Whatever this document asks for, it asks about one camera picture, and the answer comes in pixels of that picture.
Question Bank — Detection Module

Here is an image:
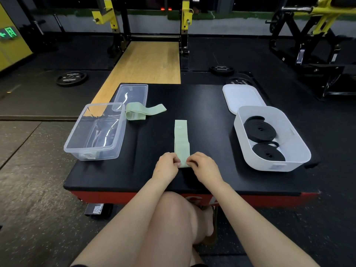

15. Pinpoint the person's right hand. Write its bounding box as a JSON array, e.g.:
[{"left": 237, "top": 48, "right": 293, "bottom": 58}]
[{"left": 186, "top": 152, "right": 224, "bottom": 189}]

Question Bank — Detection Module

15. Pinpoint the person's left hand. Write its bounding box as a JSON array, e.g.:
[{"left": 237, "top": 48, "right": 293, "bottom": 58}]
[{"left": 152, "top": 152, "right": 181, "bottom": 181}]

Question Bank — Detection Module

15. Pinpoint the thin black resistance band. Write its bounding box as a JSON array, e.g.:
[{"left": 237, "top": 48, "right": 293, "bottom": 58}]
[{"left": 252, "top": 141, "right": 286, "bottom": 162}]

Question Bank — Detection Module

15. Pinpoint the wide black resistance band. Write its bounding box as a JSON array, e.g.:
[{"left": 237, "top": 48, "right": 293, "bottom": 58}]
[{"left": 243, "top": 116, "right": 277, "bottom": 143}]

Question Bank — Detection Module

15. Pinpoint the clear plastic container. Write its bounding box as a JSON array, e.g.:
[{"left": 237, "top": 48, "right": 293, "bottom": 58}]
[{"left": 63, "top": 102, "right": 127, "bottom": 161}]

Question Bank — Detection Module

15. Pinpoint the white plastic bin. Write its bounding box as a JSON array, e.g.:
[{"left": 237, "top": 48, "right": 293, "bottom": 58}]
[{"left": 234, "top": 106, "right": 312, "bottom": 172}]

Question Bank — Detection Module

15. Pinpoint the person's right forearm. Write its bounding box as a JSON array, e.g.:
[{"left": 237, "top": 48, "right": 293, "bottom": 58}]
[{"left": 211, "top": 182, "right": 320, "bottom": 267}]

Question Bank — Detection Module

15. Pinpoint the person's left forearm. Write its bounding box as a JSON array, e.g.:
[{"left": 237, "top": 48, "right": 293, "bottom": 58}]
[{"left": 71, "top": 176, "right": 172, "bottom": 267}]

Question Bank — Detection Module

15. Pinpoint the person's left leg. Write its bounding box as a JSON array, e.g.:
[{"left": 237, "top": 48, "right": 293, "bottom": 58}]
[{"left": 136, "top": 191, "right": 214, "bottom": 267}]

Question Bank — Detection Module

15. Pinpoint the person's leg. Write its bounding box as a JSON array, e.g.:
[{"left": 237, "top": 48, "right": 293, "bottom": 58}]
[
  {"left": 136, "top": 191, "right": 214, "bottom": 267},
  {"left": 190, "top": 247, "right": 205, "bottom": 266}
]

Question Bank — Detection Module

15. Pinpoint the person's right leg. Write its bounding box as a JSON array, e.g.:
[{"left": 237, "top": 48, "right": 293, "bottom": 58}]
[{"left": 190, "top": 247, "right": 205, "bottom": 266}]

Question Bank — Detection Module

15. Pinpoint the black plyo platform red side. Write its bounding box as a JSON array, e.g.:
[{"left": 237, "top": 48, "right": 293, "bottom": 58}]
[{"left": 63, "top": 82, "right": 321, "bottom": 208}]

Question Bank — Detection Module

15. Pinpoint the brown sandal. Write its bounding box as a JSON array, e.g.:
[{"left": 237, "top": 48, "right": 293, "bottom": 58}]
[{"left": 203, "top": 206, "right": 218, "bottom": 245}]

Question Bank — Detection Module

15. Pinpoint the clear plastic lid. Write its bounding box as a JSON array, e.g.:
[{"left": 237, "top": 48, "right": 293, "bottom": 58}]
[{"left": 112, "top": 83, "right": 149, "bottom": 112}]

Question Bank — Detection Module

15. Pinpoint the white plastic lid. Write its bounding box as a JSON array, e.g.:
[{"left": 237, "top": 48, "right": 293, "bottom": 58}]
[{"left": 222, "top": 84, "right": 267, "bottom": 115}]

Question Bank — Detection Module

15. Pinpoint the black weight plate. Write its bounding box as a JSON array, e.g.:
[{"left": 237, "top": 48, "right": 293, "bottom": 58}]
[
  {"left": 209, "top": 65, "right": 235, "bottom": 76},
  {"left": 225, "top": 77, "right": 254, "bottom": 86},
  {"left": 55, "top": 70, "right": 89, "bottom": 87}
]

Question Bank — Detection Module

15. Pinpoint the wooden lifting platform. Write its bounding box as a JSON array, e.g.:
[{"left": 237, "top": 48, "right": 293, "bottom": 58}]
[{"left": 83, "top": 41, "right": 181, "bottom": 116}]

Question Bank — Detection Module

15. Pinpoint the yellow black squat rack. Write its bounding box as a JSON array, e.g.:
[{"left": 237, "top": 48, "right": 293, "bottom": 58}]
[{"left": 92, "top": 0, "right": 194, "bottom": 70}]

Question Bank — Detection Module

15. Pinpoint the yellow black exercise machine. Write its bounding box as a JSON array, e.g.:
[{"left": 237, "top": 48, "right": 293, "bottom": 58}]
[{"left": 265, "top": 0, "right": 356, "bottom": 100}]

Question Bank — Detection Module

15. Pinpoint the black upright bar holder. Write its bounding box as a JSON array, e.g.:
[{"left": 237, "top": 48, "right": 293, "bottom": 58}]
[{"left": 53, "top": 13, "right": 73, "bottom": 42}]

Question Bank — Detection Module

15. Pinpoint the green exit sign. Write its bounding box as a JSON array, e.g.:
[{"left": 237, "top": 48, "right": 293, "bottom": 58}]
[{"left": 0, "top": 26, "right": 18, "bottom": 41}]

